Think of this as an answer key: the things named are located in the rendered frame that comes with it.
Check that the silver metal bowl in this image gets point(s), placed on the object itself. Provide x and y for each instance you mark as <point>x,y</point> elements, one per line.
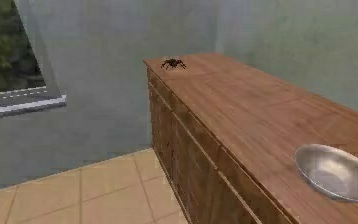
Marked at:
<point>333,173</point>

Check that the dark brown spider figure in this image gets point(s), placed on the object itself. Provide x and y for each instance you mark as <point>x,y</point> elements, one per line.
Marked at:
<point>173,63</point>

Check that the brown wooden sideboard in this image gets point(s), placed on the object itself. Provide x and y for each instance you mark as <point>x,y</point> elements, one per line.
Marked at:
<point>247,113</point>

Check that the window with grey frame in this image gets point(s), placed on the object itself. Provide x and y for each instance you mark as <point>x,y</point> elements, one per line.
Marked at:
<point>10,56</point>

